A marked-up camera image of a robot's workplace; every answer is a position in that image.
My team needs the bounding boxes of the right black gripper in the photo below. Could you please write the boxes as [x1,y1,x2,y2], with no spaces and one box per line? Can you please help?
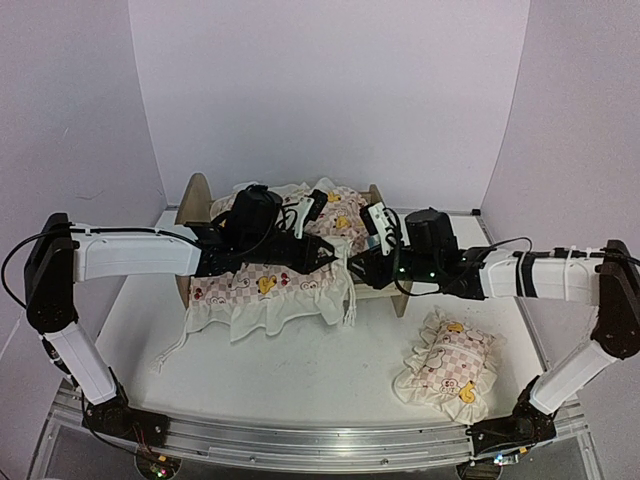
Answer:
[344,245,440,292]

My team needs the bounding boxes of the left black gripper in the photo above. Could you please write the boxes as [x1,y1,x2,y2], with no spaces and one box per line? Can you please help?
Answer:
[243,232,341,276]

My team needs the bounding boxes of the duck print ruffled bed cover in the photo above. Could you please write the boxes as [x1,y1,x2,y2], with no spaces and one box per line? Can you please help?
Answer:
[148,175,374,376]

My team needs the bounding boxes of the wooden pet bed frame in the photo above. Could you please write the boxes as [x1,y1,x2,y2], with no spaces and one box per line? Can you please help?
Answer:
[174,173,409,318]

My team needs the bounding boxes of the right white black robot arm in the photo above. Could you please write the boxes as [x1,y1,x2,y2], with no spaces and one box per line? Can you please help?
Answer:
[348,202,639,457]

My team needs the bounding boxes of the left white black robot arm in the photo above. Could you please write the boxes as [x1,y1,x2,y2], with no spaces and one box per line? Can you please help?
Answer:
[24,185,336,447]

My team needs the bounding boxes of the duck print ruffled pillow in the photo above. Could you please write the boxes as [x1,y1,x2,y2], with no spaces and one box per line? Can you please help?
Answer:
[392,307,506,425]

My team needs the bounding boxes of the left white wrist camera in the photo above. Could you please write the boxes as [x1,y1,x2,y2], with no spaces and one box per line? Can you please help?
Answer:
[288,189,328,240]

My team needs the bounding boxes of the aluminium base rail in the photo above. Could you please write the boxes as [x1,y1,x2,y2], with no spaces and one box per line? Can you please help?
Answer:
[44,389,601,474]

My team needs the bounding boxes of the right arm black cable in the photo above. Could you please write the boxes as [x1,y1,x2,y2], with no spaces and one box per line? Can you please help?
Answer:
[389,209,640,301]

